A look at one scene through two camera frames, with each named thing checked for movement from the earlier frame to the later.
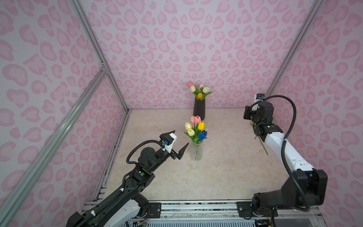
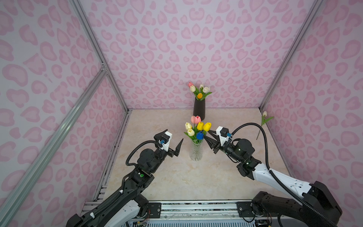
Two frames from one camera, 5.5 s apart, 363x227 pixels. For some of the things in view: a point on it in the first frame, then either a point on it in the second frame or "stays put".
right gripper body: (249, 114) -> (228, 149)
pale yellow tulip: (188, 126) stays put
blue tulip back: (203, 135) stays put
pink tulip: (197, 119) stays put
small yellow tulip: (259, 138) -> (207, 126)
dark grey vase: (199, 108) stays put
